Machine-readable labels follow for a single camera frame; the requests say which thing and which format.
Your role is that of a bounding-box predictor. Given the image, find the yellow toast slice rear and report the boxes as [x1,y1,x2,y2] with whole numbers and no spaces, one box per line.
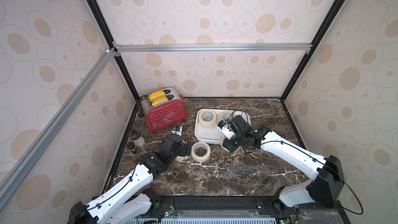
[148,90,167,101]

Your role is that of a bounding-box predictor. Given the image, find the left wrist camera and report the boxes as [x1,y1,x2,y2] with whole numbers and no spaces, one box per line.
[171,124,182,136]

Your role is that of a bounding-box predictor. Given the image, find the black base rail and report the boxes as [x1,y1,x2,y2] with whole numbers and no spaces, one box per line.
[82,195,350,224]

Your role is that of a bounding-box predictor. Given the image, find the white rectangular storage tray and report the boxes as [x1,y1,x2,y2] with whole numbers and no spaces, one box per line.
[194,109,251,144]

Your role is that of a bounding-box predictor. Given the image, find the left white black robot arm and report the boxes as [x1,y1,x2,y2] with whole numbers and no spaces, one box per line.
[68,133,193,224]

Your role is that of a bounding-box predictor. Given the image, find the black corner post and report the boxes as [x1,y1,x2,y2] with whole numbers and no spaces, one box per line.
[86,0,140,101]
[280,0,346,103]

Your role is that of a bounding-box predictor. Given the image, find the beige masking tape roll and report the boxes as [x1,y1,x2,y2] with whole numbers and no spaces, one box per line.
[198,110,217,130]
[191,142,211,163]
[175,155,191,161]
[220,111,235,122]
[220,134,241,153]

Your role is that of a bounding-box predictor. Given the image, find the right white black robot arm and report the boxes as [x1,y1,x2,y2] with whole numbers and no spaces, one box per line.
[218,115,345,208]

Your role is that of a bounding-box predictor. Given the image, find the left diagonal aluminium bar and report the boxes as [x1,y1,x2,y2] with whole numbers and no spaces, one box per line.
[1,47,116,211]

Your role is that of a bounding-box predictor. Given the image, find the small dark spice bottle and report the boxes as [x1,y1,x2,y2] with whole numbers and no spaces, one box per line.
[126,142,140,155]

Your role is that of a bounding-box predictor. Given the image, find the horizontal aluminium frame bar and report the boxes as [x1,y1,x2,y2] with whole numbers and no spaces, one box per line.
[116,43,312,52]

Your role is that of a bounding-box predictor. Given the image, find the yellow toast slice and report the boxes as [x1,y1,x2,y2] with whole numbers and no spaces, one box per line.
[148,90,167,101]
[151,96,169,107]

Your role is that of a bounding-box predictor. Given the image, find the red polka dot toaster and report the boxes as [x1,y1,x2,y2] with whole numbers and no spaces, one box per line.
[140,87,188,132]

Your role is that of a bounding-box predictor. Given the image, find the black right corner post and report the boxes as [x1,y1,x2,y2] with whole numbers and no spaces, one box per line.
[280,0,346,103]

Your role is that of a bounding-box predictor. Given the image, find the yellow toast slice front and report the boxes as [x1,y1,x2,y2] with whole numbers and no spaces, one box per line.
[151,96,169,107]

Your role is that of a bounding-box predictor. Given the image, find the black left corner post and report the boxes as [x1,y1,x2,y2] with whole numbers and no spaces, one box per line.
[86,0,140,101]

